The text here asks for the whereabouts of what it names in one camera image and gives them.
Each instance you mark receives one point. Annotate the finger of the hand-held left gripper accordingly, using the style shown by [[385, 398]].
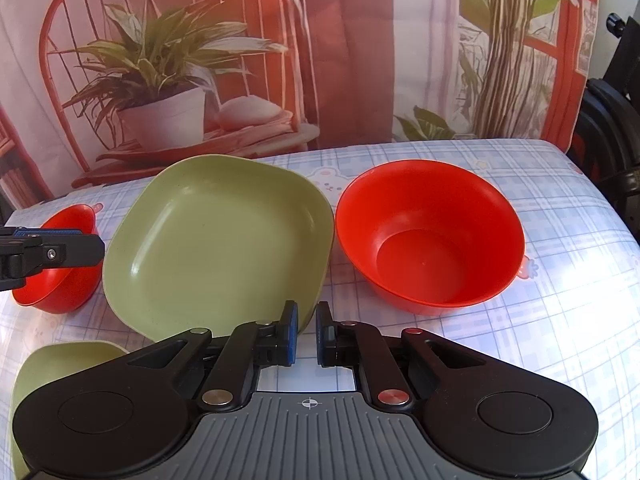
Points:
[[60, 250]]

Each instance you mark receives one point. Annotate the black chair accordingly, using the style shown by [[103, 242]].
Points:
[[607, 110]]

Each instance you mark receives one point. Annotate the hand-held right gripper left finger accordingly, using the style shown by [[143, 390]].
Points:
[[290, 332]]

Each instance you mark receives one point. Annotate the printed plant backdrop cloth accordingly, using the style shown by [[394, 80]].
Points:
[[300, 50]]

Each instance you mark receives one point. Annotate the large green square plate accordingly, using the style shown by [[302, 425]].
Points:
[[210, 245]]

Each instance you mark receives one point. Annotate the small green plate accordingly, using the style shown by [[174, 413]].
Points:
[[45, 375]]

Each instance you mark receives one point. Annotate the small red bowl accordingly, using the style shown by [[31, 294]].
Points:
[[65, 280]]

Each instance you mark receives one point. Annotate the large red bowl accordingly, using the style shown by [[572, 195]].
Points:
[[430, 240]]

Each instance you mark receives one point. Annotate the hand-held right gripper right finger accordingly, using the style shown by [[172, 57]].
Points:
[[323, 332]]

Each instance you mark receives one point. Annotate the plaid tablecloth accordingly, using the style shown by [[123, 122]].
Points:
[[550, 285]]

